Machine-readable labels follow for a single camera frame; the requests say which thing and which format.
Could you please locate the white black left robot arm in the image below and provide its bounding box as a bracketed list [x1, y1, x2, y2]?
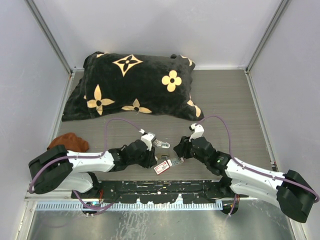
[28, 134, 157, 195]

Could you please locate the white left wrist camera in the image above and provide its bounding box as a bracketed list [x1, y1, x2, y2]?
[138, 128, 157, 151]

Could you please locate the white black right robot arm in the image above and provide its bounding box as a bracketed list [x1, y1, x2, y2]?
[173, 136, 317, 223]

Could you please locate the brown crumpled cloth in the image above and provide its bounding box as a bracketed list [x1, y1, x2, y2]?
[47, 132, 90, 153]

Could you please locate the white slotted cable duct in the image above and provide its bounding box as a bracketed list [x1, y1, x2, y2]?
[35, 200, 223, 211]

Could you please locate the black floral pattern pillow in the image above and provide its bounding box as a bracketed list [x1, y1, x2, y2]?
[62, 51, 204, 122]

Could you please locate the staple box tray with staples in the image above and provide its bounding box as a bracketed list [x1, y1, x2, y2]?
[167, 156, 184, 167]

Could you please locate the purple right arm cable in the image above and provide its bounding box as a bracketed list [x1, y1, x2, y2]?
[197, 115, 320, 203]

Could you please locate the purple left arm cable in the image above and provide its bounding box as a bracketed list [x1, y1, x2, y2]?
[28, 117, 146, 195]

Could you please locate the red white staple box sleeve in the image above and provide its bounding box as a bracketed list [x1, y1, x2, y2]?
[153, 160, 170, 175]

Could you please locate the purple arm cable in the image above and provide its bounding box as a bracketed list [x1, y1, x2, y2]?
[28, 117, 146, 195]
[197, 115, 320, 203]

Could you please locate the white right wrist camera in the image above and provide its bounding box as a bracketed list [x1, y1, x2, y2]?
[189, 123, 205, 141]

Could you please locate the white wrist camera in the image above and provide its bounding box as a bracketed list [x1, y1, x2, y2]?
[138, 128, 157, 151]
[189, 123, 205, 141]

